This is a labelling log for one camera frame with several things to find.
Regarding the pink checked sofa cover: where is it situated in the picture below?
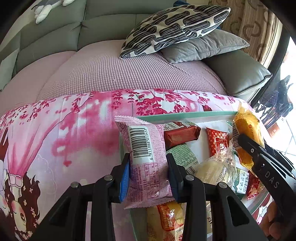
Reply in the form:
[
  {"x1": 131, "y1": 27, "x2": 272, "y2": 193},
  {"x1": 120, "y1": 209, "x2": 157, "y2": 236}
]
[{"x1": 1, "y1": 40, "x2": 226, "y2": 113}]

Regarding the dark red bar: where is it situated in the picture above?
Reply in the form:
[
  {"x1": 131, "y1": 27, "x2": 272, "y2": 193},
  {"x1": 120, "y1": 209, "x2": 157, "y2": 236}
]
[{"x1": 163, "y1": 120, "x2": 201, "y2": 150}]

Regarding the beige patterned curtain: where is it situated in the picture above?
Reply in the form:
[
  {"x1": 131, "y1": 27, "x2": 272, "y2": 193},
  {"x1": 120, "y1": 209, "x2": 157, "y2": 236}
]
[{"x1": 209, "y1": 0, "x2": 282, "y2": 68}]

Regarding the teal patterned snack packet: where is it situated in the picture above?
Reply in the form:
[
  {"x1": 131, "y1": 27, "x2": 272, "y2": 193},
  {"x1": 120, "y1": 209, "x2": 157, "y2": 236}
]
[{"x1": 166, "y1": 144, "x2": 199, "y2": 175}]

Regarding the right hand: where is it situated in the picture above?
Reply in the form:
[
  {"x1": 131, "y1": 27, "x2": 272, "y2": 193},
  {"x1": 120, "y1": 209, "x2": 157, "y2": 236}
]
[{"x1": 259, "y1": 201, "x2": 287, "y2": 240}]

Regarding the pink cartoon girl tablecloth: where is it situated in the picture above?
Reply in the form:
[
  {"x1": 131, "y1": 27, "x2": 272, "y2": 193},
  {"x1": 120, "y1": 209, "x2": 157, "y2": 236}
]
[{"x1": 1, "y1": 89, "x2": 248, "y2": 240}]

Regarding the black folding rack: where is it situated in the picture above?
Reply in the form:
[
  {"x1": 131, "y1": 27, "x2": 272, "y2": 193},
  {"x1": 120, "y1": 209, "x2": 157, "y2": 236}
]
[{"x1": 253, "y1": 75, "x2": 293, "y2": 129}]

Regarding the small red square packet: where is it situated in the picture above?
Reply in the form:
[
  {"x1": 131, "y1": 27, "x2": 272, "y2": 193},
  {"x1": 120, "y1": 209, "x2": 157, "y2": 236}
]
[{"x1": 206, "y1": 127, "x2": 229, "y2": 156}]

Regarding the orange white bread packet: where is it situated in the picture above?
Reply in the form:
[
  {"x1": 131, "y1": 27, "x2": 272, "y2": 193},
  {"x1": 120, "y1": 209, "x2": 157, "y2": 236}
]
[{"x1": 147, "y1": 201, "x2": 186, "y2": 241}]

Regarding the white tray with teal rim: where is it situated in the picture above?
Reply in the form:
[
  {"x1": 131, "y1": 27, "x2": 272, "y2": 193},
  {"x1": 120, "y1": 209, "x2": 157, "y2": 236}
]
[{"x1": 119, "y1": 110, "x2": 273, "y2": 241}]

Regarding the grey pillow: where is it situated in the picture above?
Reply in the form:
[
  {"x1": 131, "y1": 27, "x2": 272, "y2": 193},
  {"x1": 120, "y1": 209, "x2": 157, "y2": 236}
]
[{"x1": 161, "y1": 29, "x2": 249, "y2": 64}]

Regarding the black white patterned pillow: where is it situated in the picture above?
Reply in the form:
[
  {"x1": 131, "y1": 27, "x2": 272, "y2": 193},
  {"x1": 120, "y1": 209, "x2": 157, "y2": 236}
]
[{"x1": 119, "y1": 4, "x2": 231, "y2": 59}]

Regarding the light grey cushion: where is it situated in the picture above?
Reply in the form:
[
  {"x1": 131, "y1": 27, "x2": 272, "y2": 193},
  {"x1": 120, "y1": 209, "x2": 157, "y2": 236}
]
[{"x1": 0, "y1": 48, "x2": 20, "y2": 91}]

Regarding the grey sofa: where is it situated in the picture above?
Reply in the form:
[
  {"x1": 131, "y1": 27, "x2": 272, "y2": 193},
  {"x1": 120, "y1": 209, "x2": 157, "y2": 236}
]
[{"x1": 1, "y1": 1, "x2": 272, "y2": 101}]

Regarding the red peanut snack packet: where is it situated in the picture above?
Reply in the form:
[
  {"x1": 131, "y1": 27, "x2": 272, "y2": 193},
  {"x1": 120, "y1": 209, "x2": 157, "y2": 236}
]
[{"x1": 246, "y1": 171, "x2": 264, "y2": 200}]

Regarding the yellow soft bread packet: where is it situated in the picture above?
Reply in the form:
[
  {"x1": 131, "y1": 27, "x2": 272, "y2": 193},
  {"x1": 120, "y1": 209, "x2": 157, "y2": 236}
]
[{"x1": 232, "y1": 103, "x2": 265, "y2": 172}]

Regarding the clear round bread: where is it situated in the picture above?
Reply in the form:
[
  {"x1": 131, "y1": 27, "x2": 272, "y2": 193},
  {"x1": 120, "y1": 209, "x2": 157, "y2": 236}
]
[{"x1": 194, "y1": 140, "x2": 237, "y2": 187}]

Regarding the red white milk biscuit packet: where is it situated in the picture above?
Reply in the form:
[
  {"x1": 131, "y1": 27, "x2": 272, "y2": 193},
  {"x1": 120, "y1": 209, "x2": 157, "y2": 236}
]
[{"x1": 206, "y1": 201, "x2": 212, "y2": 234}]

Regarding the green white biscuit packet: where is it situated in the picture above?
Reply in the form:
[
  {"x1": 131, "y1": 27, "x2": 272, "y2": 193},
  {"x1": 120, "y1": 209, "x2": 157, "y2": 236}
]
[{"x1": 231, "y1": 168, "x2": 249, "y2": 200}]

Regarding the grey white plush cat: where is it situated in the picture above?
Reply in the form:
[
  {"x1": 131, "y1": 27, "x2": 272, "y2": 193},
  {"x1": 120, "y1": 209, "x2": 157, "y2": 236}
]
[{"x1": 32, "y1": 0, "x2": 75, "y2": 24}]

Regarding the pink barcode snack packet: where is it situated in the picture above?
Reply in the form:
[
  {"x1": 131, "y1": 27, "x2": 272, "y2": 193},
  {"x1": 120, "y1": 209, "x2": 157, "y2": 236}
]
[{"x1": 114, "y1": 115, "x2": 173, "y2": 209}]

